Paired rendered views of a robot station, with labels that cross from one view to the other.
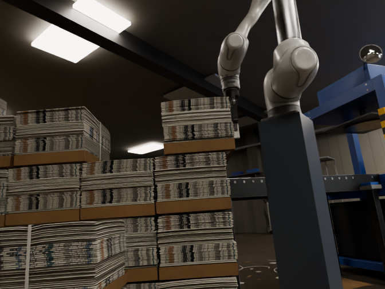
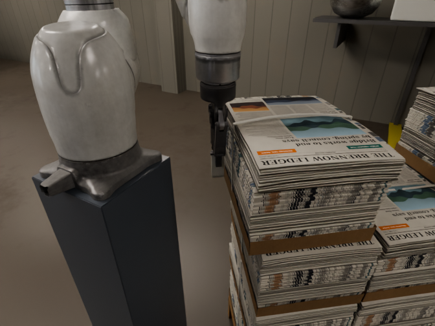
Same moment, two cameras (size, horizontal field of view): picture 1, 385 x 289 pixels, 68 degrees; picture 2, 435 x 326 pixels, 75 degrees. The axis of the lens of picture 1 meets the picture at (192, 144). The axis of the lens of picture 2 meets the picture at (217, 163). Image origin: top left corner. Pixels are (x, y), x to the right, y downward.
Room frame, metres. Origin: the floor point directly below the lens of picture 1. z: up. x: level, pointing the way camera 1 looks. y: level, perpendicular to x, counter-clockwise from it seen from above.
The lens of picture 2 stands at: (1.87, -0.30, 1.32)
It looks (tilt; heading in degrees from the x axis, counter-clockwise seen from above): 31 degrees down; 171
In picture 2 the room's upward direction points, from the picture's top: straight up
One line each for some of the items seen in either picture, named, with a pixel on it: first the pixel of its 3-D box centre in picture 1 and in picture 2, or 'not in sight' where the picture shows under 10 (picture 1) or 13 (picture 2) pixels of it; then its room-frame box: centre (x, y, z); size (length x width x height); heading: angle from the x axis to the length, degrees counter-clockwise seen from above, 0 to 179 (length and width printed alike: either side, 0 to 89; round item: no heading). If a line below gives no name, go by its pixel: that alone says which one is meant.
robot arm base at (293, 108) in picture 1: (286, 117); (94, 158); (1.34, -0.47, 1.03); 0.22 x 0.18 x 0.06; 143
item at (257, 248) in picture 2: not in sight; (299, 216); (1.39, -0.03, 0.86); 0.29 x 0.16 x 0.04; 90
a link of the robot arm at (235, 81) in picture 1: (230, 86); (217, 66); (1.29, -0.21, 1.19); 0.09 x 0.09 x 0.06
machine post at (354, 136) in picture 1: (362, 184); not in sight; (3.11, -1.79, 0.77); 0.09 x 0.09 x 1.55; 20
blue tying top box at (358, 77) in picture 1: (358, 90); not in sight; (2.60, -1.66, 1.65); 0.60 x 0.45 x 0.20; 20
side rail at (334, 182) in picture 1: (307, 184); not in sight; (2.02, -0.78, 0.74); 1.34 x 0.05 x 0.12; 110
